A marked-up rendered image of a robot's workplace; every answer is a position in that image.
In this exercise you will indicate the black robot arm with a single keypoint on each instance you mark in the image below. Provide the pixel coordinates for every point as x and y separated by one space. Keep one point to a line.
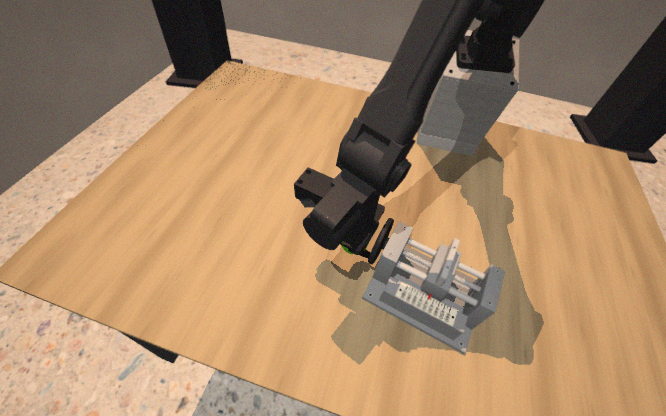
372 155

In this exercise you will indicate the grey slide clamp with black handwheel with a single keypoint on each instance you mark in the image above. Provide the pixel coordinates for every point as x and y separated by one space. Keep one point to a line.
400 294

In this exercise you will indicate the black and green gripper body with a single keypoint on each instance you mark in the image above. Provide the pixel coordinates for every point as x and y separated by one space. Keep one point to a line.
357 240

